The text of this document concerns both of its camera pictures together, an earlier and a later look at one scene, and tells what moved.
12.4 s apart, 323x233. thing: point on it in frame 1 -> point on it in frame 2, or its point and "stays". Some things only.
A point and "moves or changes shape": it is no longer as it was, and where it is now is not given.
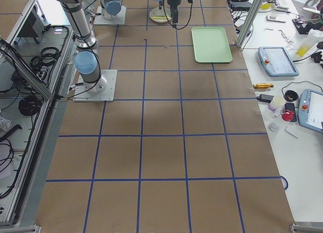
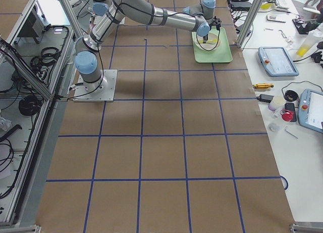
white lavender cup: (277, 102) stays
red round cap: (286, 115) stays
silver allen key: (290, 132) stays
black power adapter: (264, 97) stays
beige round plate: (159, 15) moves or changes shape
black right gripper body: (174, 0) -> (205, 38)
